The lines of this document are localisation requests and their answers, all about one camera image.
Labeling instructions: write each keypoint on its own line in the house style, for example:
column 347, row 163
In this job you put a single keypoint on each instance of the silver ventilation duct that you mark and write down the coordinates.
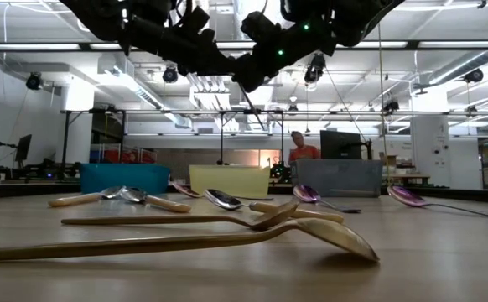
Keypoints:
column 462, row 67

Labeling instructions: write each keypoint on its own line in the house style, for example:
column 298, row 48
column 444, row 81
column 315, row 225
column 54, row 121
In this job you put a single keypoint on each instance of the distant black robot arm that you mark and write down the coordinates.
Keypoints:
column 279, row 171

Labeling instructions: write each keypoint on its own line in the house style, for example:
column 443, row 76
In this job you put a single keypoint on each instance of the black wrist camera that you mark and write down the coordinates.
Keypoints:
column 195, row 20
column 257, row 25

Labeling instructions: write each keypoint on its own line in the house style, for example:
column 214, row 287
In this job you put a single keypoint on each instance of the black aluminium table frame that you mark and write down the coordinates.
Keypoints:
column 17, row 191

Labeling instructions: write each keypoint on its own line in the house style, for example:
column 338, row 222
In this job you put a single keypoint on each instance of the yellow plastic bin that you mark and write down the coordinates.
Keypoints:
column 227, row 180

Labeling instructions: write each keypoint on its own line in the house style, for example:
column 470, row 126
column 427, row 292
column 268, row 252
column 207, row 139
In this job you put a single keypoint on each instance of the grey plastic bin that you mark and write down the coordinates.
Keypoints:
column 336, row 178

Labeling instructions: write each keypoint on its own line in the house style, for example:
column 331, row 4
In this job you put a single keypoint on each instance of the black ceiling spotlight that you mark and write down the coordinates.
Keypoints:
column 390, row 105
column 34, row 81
column 473, row 76
column 314, row 71
column 170, row 75

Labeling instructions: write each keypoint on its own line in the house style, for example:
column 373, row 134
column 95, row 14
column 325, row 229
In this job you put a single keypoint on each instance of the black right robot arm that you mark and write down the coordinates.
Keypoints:
column 353, row 17

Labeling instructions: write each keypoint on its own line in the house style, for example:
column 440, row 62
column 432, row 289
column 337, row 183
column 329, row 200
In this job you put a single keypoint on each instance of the person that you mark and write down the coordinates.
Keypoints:
column 304, row 153

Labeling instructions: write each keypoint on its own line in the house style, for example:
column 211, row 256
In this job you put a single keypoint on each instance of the blue plastic bin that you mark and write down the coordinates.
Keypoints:
column 122, row 178

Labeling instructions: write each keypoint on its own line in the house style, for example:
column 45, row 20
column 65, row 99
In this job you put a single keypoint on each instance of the ceiling light strip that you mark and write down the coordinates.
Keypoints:
column 386, row 44
column 32, row 47
column 458, row 44

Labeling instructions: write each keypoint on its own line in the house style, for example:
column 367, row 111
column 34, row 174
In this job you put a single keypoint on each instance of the black overhead beam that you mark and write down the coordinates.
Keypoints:
column 413, row 44

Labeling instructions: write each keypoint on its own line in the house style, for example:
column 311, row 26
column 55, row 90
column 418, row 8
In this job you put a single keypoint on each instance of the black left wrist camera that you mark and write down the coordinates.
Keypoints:
column 195, row 20

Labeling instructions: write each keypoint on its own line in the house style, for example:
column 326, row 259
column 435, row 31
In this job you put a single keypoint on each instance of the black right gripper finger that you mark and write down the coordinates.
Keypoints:
column 252, row 77

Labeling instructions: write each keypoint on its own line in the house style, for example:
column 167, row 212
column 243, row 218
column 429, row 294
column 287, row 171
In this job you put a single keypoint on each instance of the white ventilation duct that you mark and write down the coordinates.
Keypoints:
column 135, row 90

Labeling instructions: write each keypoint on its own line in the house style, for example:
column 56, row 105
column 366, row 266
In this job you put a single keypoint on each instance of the red storage bin rack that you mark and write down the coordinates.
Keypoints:
column 128, row 156

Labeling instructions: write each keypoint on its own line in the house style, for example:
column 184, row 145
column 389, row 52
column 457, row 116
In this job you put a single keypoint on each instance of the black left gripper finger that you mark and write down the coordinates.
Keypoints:
column 210, row 67

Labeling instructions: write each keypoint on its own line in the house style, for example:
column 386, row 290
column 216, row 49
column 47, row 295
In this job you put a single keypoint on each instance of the wooden workbench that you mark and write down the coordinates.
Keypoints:
column 407, row 177

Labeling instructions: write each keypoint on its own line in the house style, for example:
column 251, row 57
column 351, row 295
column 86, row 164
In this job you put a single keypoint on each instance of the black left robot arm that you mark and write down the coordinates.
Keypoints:
column 101, row 17

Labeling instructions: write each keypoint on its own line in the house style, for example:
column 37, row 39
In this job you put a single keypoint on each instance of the small black monitor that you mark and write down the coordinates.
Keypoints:
column 23, row 147

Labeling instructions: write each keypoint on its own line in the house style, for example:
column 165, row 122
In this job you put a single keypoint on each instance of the white ceiling light fixture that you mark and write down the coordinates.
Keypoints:
column 210, row 98

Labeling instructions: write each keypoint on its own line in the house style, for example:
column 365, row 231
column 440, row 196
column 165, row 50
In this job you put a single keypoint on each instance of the cardboard box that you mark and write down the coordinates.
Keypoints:
column 390, row 160

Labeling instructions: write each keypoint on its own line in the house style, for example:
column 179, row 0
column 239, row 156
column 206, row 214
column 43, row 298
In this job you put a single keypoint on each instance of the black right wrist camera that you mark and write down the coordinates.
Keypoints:
column 257, row 25

